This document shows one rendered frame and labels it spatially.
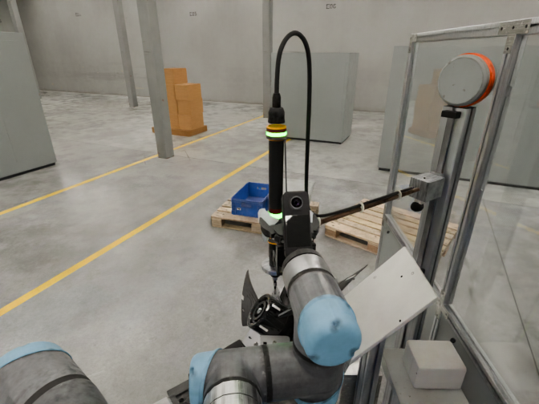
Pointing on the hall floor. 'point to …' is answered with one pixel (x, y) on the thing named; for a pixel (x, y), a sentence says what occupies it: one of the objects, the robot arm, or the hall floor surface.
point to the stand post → (368, 375)
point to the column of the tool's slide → (455, 157)
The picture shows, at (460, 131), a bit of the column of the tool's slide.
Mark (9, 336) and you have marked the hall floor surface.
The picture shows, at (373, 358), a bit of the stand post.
